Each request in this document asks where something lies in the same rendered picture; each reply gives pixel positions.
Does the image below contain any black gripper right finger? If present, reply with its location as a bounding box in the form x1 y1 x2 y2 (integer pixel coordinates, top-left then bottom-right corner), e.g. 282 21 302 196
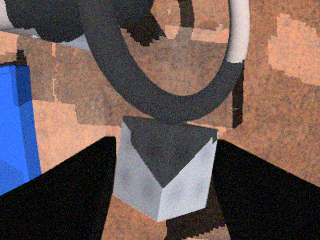
212 139 320 240

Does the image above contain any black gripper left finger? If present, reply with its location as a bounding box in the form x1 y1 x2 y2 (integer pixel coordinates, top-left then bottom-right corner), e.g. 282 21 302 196
0 136 116 240

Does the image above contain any grey cylindrical bar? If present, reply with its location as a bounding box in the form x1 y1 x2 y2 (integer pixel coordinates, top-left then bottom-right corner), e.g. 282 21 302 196
0 0 153 51

